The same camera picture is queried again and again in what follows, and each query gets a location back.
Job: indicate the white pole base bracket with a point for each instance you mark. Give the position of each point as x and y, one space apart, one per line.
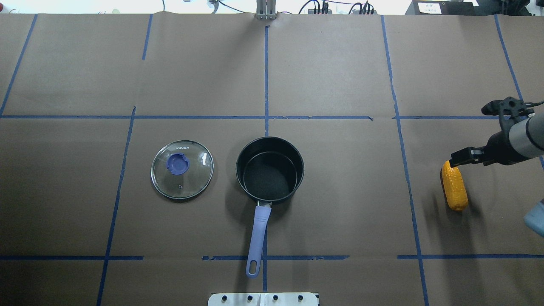
265 299

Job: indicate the dark blue saucepan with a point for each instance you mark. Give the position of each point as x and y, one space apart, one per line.
269 170

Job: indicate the black box with label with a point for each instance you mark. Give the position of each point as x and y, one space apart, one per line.
441 7

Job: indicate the aluminium frame post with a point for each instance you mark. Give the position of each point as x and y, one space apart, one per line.
266 10

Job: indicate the yellow toy corn cob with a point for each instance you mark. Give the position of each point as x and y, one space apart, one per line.
454 188

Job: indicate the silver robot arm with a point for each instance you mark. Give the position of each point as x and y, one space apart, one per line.
520 139

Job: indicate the glass pot lid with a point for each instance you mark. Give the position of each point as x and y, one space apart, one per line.
182 169

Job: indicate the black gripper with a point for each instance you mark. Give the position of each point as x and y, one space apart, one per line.
498 149

